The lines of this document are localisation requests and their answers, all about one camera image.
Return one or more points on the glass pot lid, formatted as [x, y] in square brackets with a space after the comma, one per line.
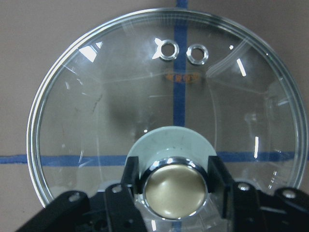
[171, 87]

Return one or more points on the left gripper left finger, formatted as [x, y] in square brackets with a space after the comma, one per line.
[122, 214]

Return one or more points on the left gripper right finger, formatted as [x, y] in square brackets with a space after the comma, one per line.
[237, 202]

